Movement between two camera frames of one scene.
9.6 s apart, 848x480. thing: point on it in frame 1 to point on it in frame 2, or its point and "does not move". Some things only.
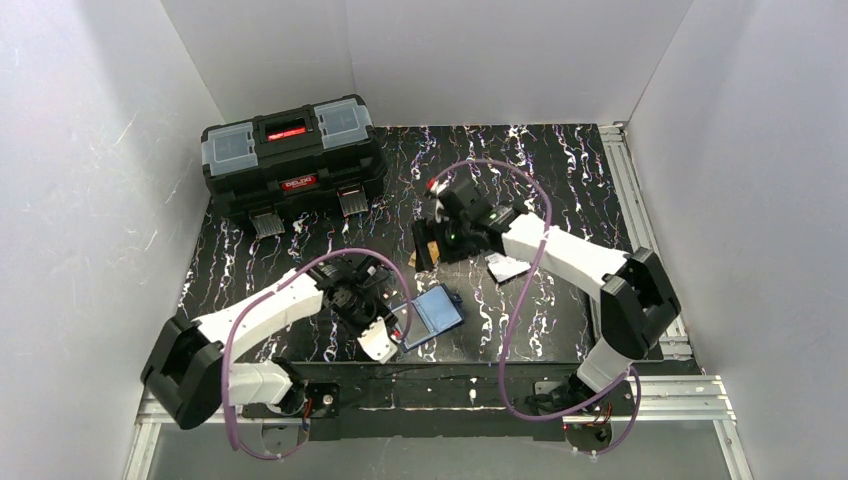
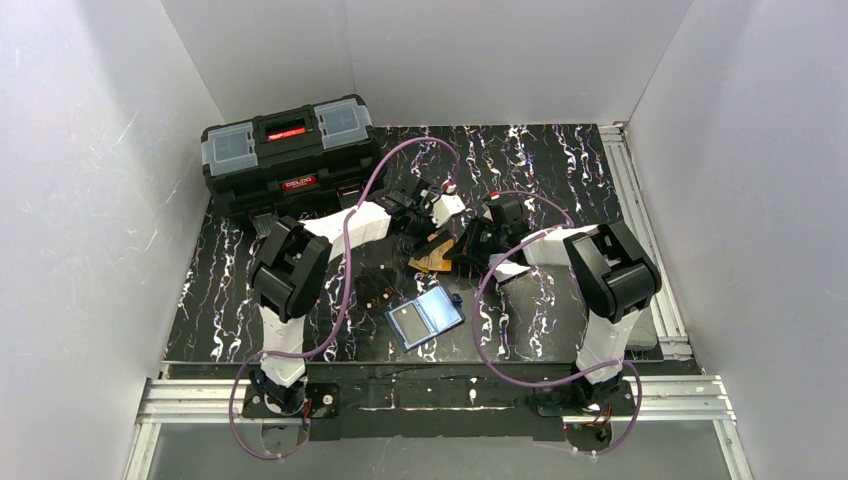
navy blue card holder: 433,314 does not move
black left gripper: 374,316 to 428,224
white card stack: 503,267 does not move
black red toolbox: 328,152 does not move
